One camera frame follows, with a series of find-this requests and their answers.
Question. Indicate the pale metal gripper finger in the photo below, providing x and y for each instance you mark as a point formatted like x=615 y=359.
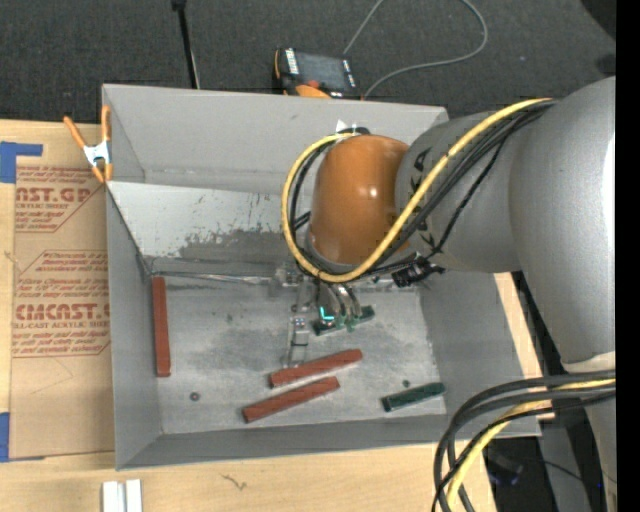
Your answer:
x=299 y=340
x=285 y=277

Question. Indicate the red-brown flat block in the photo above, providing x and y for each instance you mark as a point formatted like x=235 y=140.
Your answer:
x=290 y=400
x=161 y=325
x=315 y=368

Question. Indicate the grey metal bin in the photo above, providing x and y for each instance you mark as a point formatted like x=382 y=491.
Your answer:
x=225 y=340

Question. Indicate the dark green flat block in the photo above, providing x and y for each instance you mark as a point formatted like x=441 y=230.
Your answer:
x=412 y=396

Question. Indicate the brown cardboard board red print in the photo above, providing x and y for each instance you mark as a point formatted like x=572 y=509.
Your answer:
x=55 y=380

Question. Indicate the black cylinder on white bracket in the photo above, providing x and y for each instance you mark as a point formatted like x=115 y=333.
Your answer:
x=410 y=275

